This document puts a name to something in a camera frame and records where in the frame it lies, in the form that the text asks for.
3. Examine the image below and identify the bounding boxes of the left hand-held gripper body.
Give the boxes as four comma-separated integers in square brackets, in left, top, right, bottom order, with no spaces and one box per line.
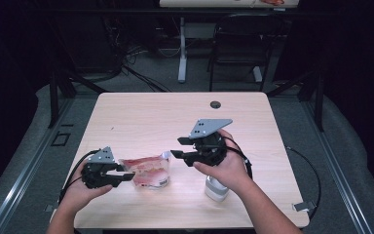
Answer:
[81,145,125,190]

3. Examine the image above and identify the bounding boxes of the left hand-held gripper cable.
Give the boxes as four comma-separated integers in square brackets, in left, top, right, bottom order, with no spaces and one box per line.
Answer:
[58,148,101,205]

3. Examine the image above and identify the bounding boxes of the hand-held gripper cable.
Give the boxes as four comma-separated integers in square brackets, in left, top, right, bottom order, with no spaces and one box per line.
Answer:
[222,136,253,179]
[58,148,101,205]

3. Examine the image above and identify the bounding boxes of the aluminium floor rail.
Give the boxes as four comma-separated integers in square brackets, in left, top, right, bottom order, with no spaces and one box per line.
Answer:
[300,97,374,234]
[0,97,76,234]

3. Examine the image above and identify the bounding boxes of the long black looped cable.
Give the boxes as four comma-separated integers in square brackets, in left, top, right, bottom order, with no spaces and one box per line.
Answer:
[284,145,321,222]

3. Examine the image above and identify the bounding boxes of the person's right hand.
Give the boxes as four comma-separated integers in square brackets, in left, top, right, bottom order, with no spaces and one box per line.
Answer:
[193,129,255,197]

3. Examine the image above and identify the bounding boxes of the clear plastic bag red print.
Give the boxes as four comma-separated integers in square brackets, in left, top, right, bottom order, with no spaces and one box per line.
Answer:
[119,150,173,190]

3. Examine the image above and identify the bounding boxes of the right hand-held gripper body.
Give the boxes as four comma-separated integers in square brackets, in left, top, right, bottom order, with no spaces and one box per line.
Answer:
[188,118,234,168]

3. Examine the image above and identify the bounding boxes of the white-legged wooden desk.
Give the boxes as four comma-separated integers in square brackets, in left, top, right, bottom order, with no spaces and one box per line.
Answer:
[159,0,302,84]

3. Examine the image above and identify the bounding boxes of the black folding chair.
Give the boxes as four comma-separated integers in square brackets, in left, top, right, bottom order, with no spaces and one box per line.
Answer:
[207,13,285,93]

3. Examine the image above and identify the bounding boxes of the black metal stand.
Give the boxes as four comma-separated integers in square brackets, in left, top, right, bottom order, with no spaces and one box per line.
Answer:
[266,69,325,133]
[47,64,109,130]

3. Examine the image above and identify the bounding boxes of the person's left hand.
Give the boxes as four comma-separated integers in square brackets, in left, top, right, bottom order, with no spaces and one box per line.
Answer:
[57,162,115,214]

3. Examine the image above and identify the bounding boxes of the right hand-held gripper cable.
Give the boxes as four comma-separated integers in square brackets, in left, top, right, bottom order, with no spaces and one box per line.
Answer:
[222,136,253,179]

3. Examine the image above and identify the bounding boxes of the tangle of black cables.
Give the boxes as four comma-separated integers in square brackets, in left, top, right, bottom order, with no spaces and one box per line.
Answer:
[103,16,173,94]

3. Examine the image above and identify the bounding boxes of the white cylindrical container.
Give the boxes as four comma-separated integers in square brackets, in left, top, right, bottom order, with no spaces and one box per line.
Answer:
[204,175,231,203]

